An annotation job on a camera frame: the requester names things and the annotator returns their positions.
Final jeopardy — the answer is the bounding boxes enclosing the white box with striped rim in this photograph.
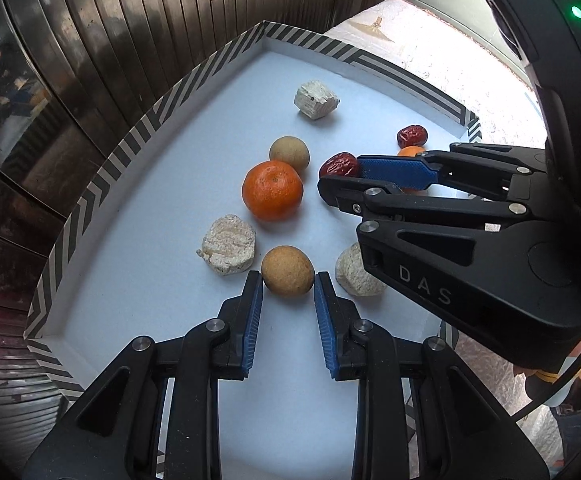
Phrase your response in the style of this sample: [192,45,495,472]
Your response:
[23,20,482,480]

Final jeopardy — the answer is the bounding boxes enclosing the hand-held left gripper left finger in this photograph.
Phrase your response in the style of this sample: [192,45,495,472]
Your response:
[20,270,264,480]

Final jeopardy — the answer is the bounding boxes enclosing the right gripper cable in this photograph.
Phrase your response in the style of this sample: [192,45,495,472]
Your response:
[513,330,581,423]

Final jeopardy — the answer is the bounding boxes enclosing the ribbed brown door panel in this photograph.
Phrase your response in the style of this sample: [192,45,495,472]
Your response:
[0,0,391,461]

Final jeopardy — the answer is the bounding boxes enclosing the pink quilted bed cover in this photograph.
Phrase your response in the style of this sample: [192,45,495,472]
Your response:
[323,0,571,480]

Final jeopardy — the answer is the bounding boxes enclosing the tan longan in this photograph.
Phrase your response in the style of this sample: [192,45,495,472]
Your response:
[269,135,312,172]
[261,245,316,297]

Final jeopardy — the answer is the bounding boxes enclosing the orange tangerine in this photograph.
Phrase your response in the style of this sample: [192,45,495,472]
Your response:
[397,145,428,196]
[241,159,304,223]

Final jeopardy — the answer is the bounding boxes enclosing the person's blue trousers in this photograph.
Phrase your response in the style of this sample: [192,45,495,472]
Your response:
[550,395,581,466]

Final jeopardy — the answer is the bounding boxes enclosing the round peeled sugarcane piece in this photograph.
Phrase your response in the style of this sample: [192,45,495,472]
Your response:
[335,242,388,300]
[196,214,258,277]

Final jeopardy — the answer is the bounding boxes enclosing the angular peeled sugarcane piece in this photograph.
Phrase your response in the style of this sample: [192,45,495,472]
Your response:
[294,79,341,121]

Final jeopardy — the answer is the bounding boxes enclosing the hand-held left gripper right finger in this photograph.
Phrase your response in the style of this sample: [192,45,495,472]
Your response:
[313,271,551,480]

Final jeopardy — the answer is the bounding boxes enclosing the red date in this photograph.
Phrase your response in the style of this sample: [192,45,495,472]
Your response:
[397,124,429,149]
[319,152,361,179]

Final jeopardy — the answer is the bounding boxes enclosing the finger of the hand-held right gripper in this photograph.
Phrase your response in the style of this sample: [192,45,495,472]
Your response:
[356,142,548,201]
[317,174,528,332]

